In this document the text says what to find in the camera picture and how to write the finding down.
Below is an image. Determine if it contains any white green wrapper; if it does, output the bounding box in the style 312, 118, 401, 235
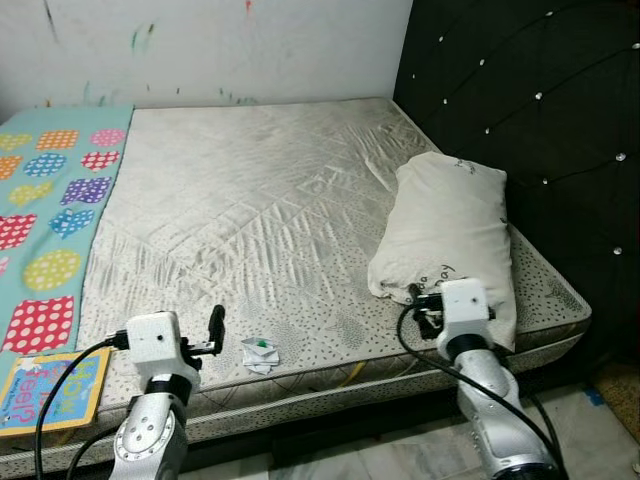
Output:
240, 336, 281, 376

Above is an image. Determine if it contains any white printed pillow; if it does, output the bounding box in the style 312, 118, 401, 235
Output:
367, 152, 518, 351

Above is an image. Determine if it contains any white quilted mattress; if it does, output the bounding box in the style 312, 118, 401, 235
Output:
0, 96, 593, 476

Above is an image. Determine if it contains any teal blanket with dotted patches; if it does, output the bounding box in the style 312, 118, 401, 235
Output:
0, 103, 136, 356

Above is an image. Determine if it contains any dark grey tufted headboard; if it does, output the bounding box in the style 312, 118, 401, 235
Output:
393, 0, 640, 381

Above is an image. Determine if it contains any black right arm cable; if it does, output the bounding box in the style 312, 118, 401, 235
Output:
397, 285, 563, 480

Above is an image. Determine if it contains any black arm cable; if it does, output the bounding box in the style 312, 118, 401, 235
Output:
397, 285, 563, 480
35, 335, 131, 480

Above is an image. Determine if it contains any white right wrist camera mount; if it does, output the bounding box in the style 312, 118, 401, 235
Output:
438, 279, 496, 346

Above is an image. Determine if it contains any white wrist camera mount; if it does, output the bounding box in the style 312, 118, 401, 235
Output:
124, 311, 193, 381
438, 279, 496, 346

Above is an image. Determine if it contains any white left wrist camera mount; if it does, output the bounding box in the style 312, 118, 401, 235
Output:
124, 311, 193, 381

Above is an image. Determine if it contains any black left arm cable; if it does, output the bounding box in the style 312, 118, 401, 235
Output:
35, 335, 131, 480

